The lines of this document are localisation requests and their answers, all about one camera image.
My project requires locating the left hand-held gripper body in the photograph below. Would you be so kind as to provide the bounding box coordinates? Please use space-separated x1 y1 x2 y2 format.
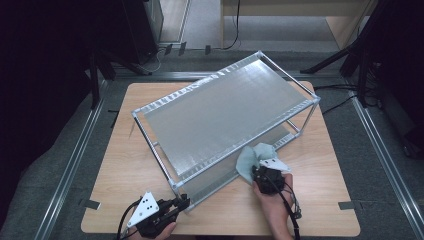
126 191 182 240

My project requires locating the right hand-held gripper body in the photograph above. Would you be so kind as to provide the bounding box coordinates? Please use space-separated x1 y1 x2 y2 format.
251 157 292 196

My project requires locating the light blue cloth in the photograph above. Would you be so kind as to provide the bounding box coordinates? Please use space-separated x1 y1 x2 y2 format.
235 142 291 185

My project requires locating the silver two-tier shelf rack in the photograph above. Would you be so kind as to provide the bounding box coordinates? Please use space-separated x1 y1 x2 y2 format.
130 50 322 212

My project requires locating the person's left hand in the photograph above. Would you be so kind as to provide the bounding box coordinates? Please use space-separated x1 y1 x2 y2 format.
128 221 177 240

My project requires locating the person's right hand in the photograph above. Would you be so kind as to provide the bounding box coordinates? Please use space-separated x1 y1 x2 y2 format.
251 173 295 228

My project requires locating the grey tape piece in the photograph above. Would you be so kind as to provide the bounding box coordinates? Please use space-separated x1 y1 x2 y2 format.
79 198 101 211
337 200 360 211

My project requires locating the black tripod stand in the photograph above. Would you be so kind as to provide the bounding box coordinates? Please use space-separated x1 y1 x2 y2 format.
299 0 389 108

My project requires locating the black metal stand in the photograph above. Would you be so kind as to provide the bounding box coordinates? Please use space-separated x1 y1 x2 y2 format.
87 49 154 109

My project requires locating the light wooden desk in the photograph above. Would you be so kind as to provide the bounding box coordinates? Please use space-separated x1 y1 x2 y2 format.
219 0 379 51

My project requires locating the black computer tower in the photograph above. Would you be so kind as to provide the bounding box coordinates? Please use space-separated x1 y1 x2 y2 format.
121 0 165 65

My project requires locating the dark curtain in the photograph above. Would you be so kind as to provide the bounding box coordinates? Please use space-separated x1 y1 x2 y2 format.
366 0 424 158
0 0 128 214

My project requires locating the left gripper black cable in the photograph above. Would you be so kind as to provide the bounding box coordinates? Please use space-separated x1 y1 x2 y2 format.
115 198 145 240

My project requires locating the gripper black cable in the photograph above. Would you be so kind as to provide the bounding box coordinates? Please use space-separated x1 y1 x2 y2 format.
265 173 303 240
115 198 145 240

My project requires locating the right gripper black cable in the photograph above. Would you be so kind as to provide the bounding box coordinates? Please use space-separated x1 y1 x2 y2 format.
265 173 303 240

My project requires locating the aluminium floor rail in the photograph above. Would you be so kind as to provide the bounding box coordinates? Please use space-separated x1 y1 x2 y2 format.
33 79 109 240
346 89 424 240

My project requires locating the black floor cable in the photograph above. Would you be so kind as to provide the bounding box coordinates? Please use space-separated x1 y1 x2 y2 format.
321 94 359 115

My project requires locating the white floor cable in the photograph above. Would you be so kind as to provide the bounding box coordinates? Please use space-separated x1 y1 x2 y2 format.
139 46 174 74

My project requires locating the hanging black cable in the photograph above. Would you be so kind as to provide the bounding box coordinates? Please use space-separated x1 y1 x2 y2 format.
225 0 242 50

